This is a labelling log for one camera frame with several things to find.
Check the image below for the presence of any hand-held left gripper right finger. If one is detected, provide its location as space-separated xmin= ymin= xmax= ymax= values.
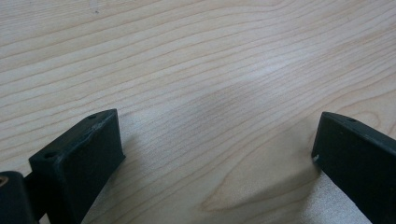
xmin=311 ymin=111 xmax=396 ymax=224

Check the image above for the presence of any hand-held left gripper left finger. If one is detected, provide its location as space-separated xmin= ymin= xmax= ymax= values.
xmin=28 ymin=108 xmax=127 ymax=224

